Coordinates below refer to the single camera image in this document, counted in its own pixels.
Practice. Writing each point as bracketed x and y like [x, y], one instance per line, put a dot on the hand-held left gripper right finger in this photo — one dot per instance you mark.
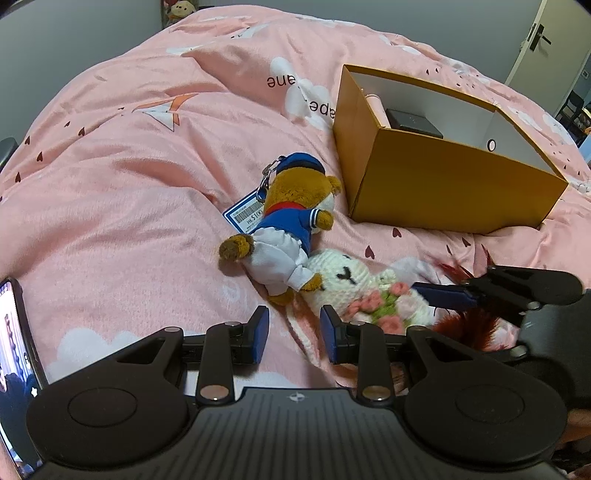
[330, 337]

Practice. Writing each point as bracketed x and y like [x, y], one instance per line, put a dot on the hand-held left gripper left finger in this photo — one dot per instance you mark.
[261, 332]

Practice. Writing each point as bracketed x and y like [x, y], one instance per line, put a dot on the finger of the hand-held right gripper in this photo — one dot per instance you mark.
[448, 295]
[531, 284]

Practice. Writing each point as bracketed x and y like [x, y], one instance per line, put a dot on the red feather toy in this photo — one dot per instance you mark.
[466, 327]

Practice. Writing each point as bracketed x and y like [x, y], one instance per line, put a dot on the white crochet bunny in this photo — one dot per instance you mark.
[337, 277]

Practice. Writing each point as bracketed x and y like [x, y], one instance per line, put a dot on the orange cardboard box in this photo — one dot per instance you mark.
[438, 184]

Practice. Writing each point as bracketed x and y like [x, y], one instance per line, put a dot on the brown sailor plush bear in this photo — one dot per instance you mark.
[286, 221]

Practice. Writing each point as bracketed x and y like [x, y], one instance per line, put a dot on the dark grey box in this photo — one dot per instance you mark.
[411, 122]

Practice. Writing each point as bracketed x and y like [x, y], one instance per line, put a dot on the pink oblong box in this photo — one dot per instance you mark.
[378, 113]

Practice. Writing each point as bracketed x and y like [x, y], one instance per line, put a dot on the white paper tag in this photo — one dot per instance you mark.
[244, 214]

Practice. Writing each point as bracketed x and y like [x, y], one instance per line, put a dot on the dark chair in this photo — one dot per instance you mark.
[572, 104]

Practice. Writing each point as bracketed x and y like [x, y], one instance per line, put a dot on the pink printed blanket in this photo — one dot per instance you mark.
[138, 184]

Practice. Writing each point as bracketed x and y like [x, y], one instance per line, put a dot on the cream door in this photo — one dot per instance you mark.
[549, 69]

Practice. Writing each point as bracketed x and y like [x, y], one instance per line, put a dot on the smartphone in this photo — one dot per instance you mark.
[18, 369]

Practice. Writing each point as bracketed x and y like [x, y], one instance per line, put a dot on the dark grey round object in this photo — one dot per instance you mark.
[7, 152]

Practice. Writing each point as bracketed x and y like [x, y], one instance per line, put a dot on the hanging column of plush toys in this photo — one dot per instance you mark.
[178, 8]

